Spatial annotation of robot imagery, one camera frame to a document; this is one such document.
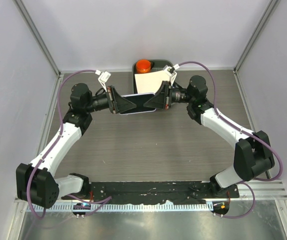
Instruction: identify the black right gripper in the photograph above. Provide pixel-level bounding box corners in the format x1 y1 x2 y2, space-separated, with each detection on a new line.
144 80 195 110

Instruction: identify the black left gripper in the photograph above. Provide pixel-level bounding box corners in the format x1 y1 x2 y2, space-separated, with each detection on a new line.
85 85 137 114

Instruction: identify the phone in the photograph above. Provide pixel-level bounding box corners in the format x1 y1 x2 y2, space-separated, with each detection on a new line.
119 92 157 115

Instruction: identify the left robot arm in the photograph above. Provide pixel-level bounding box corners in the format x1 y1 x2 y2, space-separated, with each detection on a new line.
16 83 137 209

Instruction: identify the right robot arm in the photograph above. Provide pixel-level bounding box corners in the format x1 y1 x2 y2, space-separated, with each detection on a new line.
144 75 275 198

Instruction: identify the white square plate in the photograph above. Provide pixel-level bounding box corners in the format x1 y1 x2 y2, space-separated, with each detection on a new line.
134 70 170 94

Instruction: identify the dark green plastic tray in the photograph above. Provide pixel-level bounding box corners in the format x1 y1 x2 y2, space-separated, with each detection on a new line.
132 59 173 94

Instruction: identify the orange mug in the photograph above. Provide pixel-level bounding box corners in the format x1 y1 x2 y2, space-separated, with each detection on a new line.
135 59 154 74

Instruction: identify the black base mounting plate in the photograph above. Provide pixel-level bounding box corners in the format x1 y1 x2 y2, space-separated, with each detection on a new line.
59 181 240 205

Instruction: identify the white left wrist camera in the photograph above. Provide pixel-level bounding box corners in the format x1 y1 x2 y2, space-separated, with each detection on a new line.
94 70 111 92

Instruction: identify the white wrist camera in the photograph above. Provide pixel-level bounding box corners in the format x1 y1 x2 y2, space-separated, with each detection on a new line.
94 70 111 92
162 64 180 86

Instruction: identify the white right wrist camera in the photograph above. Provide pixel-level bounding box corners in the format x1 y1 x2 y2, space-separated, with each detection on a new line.
162 64 180 86

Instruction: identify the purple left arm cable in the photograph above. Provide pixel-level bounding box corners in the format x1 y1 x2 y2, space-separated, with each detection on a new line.
27 69 102 220

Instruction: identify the slotted cable duct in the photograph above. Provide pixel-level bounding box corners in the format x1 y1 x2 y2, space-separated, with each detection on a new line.
25 201 214 213

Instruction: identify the left aluminium frame post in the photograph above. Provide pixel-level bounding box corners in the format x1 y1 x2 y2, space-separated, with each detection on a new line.
13 0 61 77

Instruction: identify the aluminium frame post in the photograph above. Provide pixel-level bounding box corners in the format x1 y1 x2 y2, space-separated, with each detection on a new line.
233 0 281 74
13 0 61 77

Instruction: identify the aluminium front rail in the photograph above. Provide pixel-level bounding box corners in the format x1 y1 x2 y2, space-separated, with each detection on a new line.
14 179 287 203

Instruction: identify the right aluminium frame post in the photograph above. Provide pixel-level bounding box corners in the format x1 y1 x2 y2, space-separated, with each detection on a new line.
233 0 281 74

